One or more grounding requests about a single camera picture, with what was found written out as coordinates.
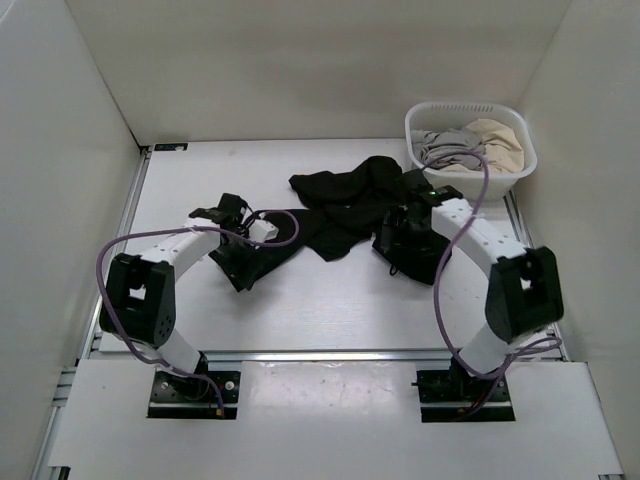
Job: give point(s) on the left aluminium rail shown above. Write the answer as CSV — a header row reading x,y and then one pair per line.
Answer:
x,y
123,228

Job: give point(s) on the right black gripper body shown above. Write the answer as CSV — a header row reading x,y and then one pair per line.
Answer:
x,y
415,237

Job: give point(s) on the black trousers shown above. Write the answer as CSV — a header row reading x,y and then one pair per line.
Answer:
x,y
341,210

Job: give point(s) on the front aluminium rail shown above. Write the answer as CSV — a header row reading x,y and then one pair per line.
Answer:
x,y
402,355

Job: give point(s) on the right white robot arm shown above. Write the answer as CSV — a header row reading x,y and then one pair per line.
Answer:
x,y
523,294

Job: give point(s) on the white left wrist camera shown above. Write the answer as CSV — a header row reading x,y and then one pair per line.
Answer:
x,y
262,231

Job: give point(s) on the beige garment in basket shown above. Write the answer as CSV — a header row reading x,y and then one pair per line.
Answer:
x,y
503,152

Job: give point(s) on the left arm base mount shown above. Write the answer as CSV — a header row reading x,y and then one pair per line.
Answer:
x,y
181,398

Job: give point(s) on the grey garment in basket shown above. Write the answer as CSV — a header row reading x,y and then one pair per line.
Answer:
x,y
450,148

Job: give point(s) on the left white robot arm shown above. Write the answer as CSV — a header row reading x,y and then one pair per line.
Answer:
x,y
142,287

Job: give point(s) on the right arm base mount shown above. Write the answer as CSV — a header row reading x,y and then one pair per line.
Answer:
x,y
454,396

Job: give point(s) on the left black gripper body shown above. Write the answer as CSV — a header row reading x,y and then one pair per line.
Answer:
x,y
233,257

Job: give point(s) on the black label sticker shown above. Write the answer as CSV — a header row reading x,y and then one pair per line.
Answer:
x,y
170,147

